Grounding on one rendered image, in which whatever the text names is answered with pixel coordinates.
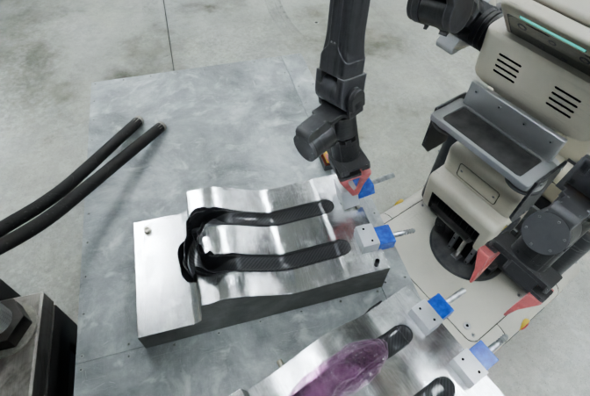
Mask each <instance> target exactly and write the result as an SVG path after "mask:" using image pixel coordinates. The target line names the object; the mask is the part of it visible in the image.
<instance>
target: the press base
mask: <svg viewBox="0 0 590 396"><path fill-rule="evenodd" d="M76 340H77V325H76V324H75V323H74V322H73V321H72V320H71V319H70V318H69V317H68V316H67V315H66V314H65V313H64V312H63V311H62V310H61V309H60V308H59V307H58V306H57V305H54V310H53V320H52V329H51V338H50V348H49V357H48V366H47V383H46V392H45V396H74V385H75V370H76Z"/></svg>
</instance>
